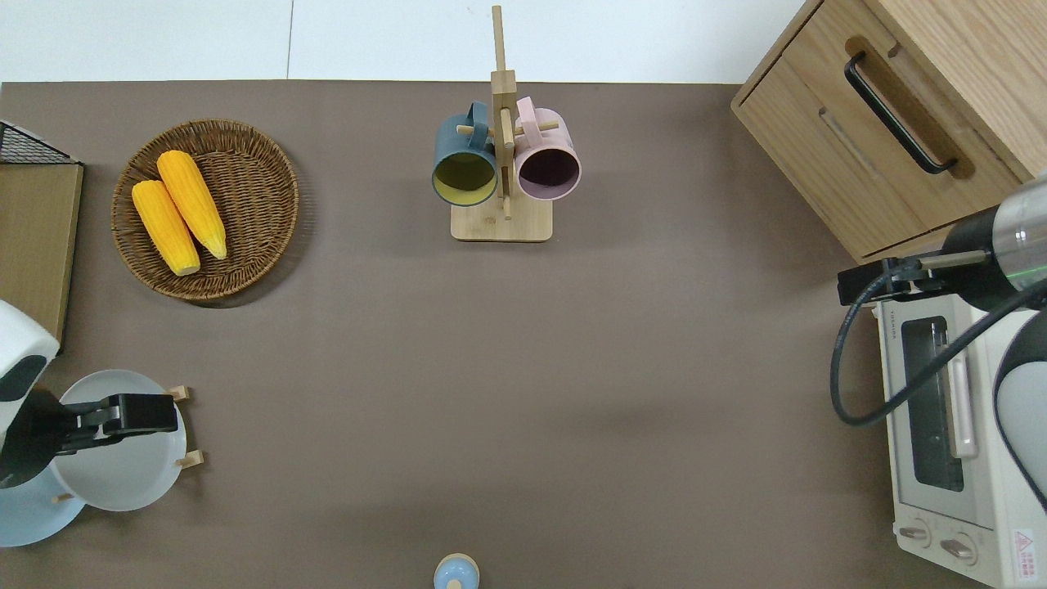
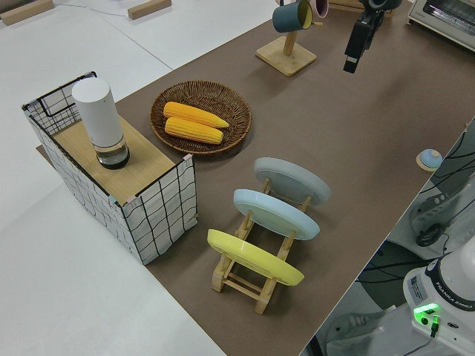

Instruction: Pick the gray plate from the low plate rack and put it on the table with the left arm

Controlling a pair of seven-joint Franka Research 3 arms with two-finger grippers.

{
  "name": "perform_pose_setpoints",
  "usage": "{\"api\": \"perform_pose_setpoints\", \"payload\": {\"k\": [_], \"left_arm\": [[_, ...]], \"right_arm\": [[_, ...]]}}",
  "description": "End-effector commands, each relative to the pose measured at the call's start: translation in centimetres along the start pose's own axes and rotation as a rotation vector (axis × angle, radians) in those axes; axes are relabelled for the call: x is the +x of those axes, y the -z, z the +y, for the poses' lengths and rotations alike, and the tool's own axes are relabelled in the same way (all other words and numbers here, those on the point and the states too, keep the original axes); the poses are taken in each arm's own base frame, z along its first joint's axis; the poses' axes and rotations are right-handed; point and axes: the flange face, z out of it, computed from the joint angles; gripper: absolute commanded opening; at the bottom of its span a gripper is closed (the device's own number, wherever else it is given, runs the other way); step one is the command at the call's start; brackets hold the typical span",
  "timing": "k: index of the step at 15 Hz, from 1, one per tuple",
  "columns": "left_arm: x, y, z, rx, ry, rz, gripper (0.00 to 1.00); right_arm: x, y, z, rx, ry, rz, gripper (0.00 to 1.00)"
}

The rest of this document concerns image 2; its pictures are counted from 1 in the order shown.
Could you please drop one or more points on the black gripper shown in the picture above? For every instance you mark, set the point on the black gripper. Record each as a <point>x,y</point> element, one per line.
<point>365,33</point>

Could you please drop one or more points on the gray plate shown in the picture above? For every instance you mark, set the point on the gray plate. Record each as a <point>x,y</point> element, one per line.
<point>285,178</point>

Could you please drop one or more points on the light blue plate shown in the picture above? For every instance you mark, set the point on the light blue plate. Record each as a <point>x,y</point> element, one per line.
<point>274,215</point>

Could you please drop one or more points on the yellow plate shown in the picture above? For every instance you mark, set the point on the yellow plate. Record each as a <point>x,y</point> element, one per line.
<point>252,256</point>

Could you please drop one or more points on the low wooden plate rack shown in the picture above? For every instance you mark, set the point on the low wooden plate rack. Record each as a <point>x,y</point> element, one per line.
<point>241,287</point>

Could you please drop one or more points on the wooden mug tree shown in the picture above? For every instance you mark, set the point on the wooden mug tree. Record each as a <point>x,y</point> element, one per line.
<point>287,59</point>

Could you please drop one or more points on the pink mug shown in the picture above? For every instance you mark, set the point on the pink mug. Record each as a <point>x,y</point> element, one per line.
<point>320,7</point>

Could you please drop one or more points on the dark blue mug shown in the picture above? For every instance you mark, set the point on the dark blue mug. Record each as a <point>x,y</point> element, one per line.
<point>287,16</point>

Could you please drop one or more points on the white toaster oven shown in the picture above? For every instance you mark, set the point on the white toaster oven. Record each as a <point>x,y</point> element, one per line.
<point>445,18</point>

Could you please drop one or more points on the round wicker basket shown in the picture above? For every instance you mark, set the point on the round wicker basket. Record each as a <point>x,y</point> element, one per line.
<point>230,100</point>

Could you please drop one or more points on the yellow corn cob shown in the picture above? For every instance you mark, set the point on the yellow corn cob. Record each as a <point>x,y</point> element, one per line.
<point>193,131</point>
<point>193,113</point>

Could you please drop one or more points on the gray power strip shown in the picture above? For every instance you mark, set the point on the gray power strip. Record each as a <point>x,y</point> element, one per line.
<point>430,213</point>

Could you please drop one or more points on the small wooden block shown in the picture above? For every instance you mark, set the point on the small wooden block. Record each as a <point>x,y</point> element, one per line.
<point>15,15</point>
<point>148,9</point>

